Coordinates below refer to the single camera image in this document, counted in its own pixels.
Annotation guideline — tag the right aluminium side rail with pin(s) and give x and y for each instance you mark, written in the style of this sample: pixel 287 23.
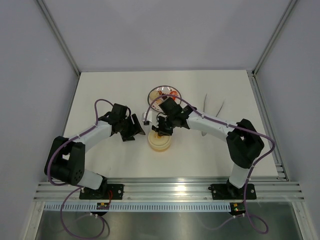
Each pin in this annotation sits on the right aluminium side rail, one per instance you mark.
pixel 263 111

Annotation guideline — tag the metal food tongs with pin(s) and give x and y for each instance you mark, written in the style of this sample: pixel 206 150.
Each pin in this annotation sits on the metal food tongs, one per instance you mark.
pixel 212 108

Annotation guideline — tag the aluminium frame post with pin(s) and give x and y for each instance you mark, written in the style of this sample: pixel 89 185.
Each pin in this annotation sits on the aluminium frame post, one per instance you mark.
pixel 275 36
pixel 48 17

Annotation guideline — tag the right aluminium frame post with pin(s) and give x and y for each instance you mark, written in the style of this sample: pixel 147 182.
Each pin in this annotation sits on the right aluminium frame post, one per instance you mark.
pixel 275 36

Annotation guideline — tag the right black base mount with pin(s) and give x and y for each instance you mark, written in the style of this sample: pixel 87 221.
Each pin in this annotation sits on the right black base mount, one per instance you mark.
pixel 226 191

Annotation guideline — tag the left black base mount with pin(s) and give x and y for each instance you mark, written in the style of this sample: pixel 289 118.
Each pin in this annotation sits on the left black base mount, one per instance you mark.
pixel 104 192

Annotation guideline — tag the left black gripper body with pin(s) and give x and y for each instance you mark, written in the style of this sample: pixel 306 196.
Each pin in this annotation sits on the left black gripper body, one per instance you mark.
pixel 127 129

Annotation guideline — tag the aluminium front rail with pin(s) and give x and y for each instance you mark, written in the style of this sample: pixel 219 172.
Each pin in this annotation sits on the aluminium front rail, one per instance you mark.
pixel 179 190

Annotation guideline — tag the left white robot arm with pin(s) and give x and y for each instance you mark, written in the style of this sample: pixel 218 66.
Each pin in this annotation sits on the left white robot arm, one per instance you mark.
pixel 66 158

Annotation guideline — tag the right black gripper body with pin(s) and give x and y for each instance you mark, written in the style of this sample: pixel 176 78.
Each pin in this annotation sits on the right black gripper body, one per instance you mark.
pixel 165 125

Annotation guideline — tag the left aluminium frame post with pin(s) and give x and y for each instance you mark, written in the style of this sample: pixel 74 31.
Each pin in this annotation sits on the left aluminium frame post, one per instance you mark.
pixel 48 17

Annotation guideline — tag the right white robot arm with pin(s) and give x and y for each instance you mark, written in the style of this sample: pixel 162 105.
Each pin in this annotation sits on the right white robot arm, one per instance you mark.
pixel 243 142

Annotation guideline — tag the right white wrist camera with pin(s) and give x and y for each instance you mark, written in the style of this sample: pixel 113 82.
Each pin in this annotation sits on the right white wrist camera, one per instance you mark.
pixel 150 118

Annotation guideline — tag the red shrimp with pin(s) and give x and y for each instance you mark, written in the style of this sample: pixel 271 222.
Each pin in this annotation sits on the red shrimp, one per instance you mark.
pixel 175 93

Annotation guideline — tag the round beige lunch box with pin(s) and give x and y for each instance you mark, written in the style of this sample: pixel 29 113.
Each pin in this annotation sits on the round beige lunch box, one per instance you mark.
pixel 159 143

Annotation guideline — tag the white slotted cable duct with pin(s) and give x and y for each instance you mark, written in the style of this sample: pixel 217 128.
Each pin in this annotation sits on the white slotted cable duct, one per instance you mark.
pixel 140 207

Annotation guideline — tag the white steamed bun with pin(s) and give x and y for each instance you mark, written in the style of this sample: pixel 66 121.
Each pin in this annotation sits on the white steamed bun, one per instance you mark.
pixel 154 94

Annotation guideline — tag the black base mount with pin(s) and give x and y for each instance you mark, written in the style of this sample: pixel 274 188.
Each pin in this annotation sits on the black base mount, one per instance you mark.
pixel 104 192
pixel 226 191

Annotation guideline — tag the patterned round plate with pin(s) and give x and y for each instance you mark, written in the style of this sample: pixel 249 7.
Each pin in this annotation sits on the patterned round plate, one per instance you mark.
pixel 165 91

